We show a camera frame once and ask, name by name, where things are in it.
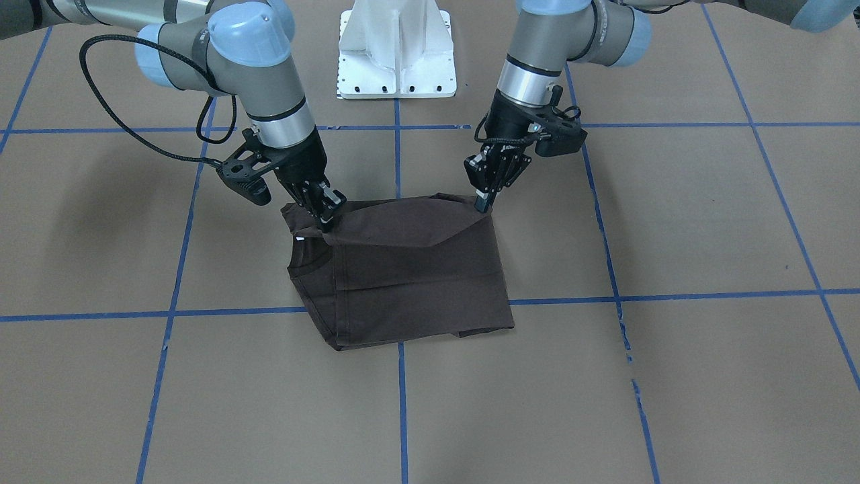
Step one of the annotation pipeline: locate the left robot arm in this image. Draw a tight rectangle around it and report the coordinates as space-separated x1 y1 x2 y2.
464 1 680 212

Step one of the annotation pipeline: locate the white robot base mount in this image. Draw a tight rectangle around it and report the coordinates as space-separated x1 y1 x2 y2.
336 1 458 100

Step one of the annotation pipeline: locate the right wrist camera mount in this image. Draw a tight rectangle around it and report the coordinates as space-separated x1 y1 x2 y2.
216 128 286 206

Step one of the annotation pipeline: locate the dark brown t-shirt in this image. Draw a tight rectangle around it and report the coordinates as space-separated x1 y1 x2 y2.
282 193 514 350

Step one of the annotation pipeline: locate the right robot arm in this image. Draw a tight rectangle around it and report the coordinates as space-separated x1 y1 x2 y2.
2 1 346 232

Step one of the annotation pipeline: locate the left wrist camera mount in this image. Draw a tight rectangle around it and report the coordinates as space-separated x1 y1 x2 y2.
525 85 587 157

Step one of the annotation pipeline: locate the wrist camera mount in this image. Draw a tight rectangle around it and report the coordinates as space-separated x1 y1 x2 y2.
216 128 286 206
525 85 587 157

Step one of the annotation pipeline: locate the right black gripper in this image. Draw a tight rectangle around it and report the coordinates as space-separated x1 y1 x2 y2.
268 131 347 233

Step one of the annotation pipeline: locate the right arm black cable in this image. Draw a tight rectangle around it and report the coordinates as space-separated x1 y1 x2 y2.
79 34 237 165

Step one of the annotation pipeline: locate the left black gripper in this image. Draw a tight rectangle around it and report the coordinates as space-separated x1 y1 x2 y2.
464 91 535 214

